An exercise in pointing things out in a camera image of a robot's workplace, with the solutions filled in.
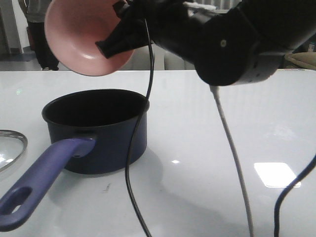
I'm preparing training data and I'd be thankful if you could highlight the pink bowl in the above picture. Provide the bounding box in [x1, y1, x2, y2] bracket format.
[44, 0, 134, 76]

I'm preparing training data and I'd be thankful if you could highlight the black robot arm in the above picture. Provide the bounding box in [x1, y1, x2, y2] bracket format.
[96, 0, 316, 86]

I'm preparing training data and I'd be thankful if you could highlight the dark blue cable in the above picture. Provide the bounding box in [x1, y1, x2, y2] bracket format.
[273, 154, 316, 237]

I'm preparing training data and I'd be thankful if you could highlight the walking person in black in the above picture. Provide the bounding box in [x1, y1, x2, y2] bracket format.
[18, 0, 59, 71]

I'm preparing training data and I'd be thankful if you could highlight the dark blue saucepan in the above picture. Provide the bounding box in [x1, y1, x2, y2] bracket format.
[0, 89, 149, 232]

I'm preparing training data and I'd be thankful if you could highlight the white cable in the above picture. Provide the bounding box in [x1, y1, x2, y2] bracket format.
[209, 85, 255, 237]

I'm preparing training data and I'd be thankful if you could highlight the black cable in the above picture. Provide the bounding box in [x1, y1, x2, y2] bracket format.
[125, 18, 155, 237]

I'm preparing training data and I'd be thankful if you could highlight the tan cushion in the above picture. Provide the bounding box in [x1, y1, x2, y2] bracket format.
[285, 52, 316, 70]

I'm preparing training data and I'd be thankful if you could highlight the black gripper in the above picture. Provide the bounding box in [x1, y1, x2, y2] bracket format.
[95, 0, 198, 59]

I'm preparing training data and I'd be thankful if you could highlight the glass lid with blue knob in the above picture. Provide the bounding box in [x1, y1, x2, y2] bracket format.
[0, 129, 28, 172]

